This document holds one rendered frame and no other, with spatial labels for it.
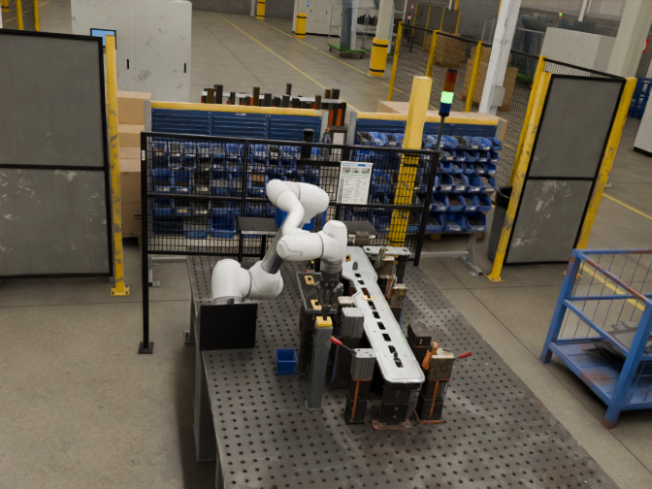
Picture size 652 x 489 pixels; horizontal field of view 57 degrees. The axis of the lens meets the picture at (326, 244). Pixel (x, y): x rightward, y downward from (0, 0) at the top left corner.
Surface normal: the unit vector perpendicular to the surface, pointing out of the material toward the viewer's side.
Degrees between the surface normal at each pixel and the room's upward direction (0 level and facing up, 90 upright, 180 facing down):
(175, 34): 90
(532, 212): 91
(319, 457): 0
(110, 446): 0
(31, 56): 89
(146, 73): 90
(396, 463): 0
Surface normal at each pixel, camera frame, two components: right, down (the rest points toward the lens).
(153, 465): 0.11, -0.91
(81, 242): 0.27, 0.41
